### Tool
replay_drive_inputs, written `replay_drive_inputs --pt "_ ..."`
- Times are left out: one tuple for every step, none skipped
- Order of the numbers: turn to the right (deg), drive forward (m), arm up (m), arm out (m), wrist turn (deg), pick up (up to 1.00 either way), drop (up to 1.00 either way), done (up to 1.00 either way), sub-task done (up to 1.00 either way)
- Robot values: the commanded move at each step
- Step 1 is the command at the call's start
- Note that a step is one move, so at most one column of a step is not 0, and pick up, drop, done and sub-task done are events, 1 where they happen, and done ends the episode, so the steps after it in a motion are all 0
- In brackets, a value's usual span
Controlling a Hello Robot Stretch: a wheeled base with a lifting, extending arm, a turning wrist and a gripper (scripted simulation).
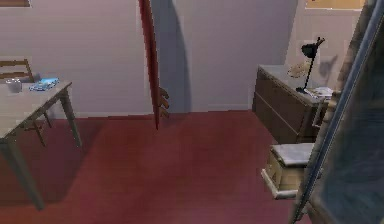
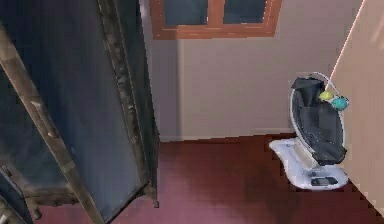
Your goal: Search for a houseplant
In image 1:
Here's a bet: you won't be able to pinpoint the grey cup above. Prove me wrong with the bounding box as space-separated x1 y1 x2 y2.
5 78 23 94

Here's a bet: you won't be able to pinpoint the brown framed picture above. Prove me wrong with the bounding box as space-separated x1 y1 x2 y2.
0 0 32 8

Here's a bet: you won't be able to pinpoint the orange framed picture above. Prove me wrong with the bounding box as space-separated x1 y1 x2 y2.
305 0 367 10

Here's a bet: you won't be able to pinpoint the grey wooden table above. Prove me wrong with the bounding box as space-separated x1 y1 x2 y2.
0 80 83 211

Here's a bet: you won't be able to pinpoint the beige round dish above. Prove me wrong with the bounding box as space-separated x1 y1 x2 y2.
287 61 312 79

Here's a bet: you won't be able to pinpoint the brown wooden chair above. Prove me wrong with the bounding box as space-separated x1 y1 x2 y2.
0 59 53 148

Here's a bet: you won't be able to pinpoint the dark framed mirror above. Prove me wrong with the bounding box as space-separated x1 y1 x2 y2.
288 0 384 224

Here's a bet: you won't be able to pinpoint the beige small stool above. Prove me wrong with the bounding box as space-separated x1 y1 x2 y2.
260 142 316 201

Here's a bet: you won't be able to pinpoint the white papers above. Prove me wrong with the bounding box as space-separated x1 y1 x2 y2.
303 86 334 100

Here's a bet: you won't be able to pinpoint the brown chest of drawers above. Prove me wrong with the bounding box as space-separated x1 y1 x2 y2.
252 64 334 145

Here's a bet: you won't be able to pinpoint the black desk lamp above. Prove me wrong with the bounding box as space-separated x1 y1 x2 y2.
295 36 326 95

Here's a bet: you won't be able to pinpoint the red surfboard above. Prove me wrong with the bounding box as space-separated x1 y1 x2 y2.
137 0 170 131

